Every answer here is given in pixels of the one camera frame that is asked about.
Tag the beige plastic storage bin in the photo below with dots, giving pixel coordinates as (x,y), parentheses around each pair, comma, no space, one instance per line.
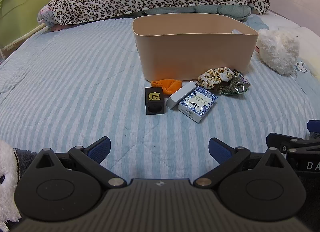
(190,54)

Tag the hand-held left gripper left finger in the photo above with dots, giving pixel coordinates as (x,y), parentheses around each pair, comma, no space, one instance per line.
(100,149)

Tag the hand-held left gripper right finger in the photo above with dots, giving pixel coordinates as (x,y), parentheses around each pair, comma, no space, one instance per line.
(219,150)

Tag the white fluffy plush toy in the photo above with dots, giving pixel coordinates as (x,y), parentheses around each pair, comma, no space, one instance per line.
(277,49)

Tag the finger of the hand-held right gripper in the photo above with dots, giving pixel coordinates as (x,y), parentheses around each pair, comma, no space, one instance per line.
(314,125)
(277,140)

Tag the rabbit print blue cloth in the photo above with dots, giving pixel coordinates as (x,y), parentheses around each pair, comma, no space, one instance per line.
(303,72)

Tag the black box with gold character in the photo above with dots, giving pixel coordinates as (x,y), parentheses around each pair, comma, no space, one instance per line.
(154,99)

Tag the green snack packet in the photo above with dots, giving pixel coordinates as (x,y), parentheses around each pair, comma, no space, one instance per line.
(235,87)

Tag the blue white patterned box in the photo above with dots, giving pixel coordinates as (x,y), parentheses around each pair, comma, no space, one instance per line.
(197,104)

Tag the orange cloth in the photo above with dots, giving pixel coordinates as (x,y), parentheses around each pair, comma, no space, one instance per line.
(170,85)

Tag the pink floral cloth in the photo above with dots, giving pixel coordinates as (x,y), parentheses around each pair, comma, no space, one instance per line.
(45,17)

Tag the white black plush toy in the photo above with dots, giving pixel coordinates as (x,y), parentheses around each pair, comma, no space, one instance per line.
(6,177)

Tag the blue striped bed sheet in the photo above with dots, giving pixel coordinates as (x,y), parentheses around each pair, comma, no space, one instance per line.
(75,84)

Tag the grey white rectangular box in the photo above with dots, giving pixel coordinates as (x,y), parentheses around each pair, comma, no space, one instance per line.
(178,95)

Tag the leopard print scrunchie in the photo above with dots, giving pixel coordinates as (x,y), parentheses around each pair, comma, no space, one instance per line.
(208,79)

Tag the green plastic storage box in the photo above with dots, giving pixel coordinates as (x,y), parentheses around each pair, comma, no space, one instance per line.
(22,9)

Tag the grey fluffy cloth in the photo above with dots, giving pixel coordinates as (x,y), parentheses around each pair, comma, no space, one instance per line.
(25,159)

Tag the teal quilt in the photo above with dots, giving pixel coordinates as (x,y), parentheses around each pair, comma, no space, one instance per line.
(212,10)

